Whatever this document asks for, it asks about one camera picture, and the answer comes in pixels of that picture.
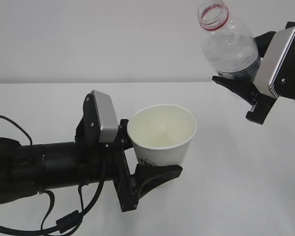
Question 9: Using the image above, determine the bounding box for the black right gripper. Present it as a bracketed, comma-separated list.
[212, 21, 295, 124]

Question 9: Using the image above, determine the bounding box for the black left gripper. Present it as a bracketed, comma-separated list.
[75, 115, 183, 212]

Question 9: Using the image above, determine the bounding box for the clear plastic water bottle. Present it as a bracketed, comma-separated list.
[198, 0, 261, 80]

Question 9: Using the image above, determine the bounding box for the white paper coffee cup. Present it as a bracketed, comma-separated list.
[127, 104, 197, 166]

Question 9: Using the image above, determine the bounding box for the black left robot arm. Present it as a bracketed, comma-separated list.
[0, 119, 182, 212]

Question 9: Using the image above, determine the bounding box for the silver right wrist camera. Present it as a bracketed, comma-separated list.
[253, 26, 295, 98]

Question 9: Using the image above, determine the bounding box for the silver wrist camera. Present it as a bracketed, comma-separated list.
[253, 26, 295, 98]
[91, 90, 118, 143]

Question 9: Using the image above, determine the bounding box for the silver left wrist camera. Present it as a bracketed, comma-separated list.
[91, 90, 118, 143]

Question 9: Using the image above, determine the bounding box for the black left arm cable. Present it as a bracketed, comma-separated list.
[0, 115, 106, 236]

